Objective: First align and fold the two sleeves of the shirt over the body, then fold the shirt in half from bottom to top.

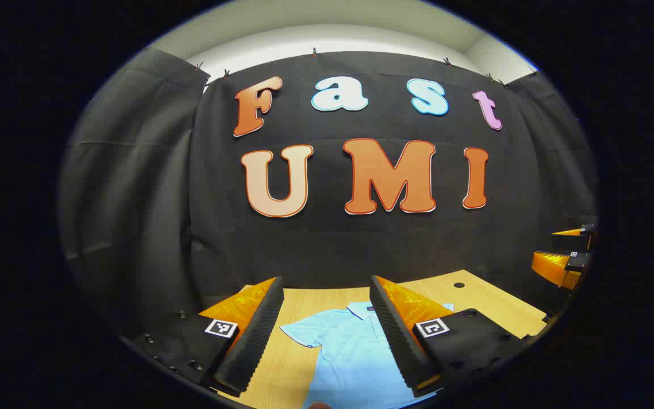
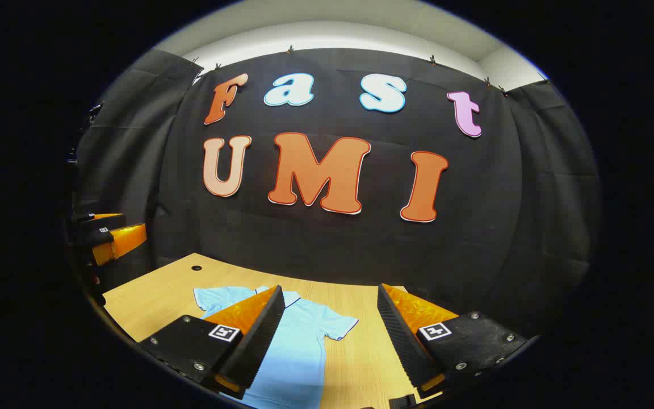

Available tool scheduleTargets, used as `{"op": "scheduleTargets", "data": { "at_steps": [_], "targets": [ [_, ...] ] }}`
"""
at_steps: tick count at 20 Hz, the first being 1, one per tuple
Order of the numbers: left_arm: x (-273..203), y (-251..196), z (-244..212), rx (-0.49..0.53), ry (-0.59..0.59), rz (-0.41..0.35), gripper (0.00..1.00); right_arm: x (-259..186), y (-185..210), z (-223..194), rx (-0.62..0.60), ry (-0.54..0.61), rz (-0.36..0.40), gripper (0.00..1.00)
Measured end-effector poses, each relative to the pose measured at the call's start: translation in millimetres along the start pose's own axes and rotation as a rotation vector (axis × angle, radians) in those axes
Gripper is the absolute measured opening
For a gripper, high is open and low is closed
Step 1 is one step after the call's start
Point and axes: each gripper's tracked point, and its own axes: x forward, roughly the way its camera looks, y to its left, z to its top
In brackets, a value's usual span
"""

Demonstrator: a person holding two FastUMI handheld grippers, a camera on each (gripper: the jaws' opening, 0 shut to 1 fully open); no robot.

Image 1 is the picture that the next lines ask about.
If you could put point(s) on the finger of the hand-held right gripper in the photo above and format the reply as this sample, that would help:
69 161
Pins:
571 241
554 267

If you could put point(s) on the light blue T-shirt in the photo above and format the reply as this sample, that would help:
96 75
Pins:
349 352

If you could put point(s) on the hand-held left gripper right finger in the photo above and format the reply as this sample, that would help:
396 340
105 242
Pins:
398 341

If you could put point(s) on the black backdrop cloth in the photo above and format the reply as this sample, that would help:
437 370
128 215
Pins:
332 244

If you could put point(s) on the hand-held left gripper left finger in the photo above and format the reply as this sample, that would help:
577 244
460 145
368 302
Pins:
256 335

